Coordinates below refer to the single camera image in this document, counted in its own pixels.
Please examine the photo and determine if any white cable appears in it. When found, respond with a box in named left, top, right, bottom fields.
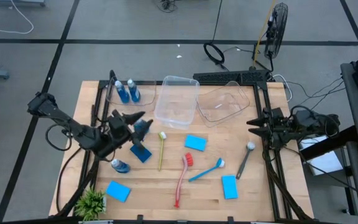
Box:
left=272, top=73, right=293, bottom=103
left=0, top=0, right=34, bottom=35

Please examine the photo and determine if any black floor fan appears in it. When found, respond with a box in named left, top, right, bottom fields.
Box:
left=264, top=2, right=289, bottom=60

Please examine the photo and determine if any green artificial potted plant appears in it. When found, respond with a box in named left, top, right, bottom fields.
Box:
left=74, top=187, right=108, bottom=222

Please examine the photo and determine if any red suction cup dish brush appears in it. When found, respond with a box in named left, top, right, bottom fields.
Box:
left=173, top=152, right=195, bottom=208

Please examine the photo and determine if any clear plastic handled bin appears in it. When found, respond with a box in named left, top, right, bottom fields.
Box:
left=195, top=80, right=251, bottom=128
left=105, top=75, right=157, bottom=107

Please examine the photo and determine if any yellow cable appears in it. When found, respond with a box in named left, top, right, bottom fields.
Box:
left=249, top=0, right=278, bottom=71

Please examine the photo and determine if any black aluminium table frame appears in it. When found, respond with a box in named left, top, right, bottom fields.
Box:
left=53, top=70, right=315, bottom=223

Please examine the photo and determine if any blue sponge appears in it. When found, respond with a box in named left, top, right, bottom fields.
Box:
left=129, top=143, right=153, bottom=164
left=184, top=134, right=208, bottom=152
left=105, top=180, right=132, bottom=203
left=221, top=175, right=239, bottom=200

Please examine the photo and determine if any black power cable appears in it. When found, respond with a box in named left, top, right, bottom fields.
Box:
left=203, top=0, right=229, bottom=72

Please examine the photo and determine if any blue dish brush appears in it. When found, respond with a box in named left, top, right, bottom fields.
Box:
left=188, top=157, right=226, bottom=183

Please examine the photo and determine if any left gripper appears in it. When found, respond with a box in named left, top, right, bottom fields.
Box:
left=108, top=109, right=154, bottom=151

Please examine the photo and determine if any clear plastic storage box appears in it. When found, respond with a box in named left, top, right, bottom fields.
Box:
left=153, top=75, right=201, bottom=131

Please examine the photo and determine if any grey dish brush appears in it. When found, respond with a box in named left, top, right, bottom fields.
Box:
left=235, top=141, right=257, bottom=180

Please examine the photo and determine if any black cable bundle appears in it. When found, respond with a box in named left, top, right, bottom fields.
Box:
left=155, top=0, right=178, bottom=13

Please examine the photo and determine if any green dish brush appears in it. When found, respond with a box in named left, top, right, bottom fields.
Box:
left=157, top=131, right=168, bottom=172

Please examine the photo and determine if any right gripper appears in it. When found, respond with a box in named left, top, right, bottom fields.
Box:
left=246, top=107, right=291, bottom=149

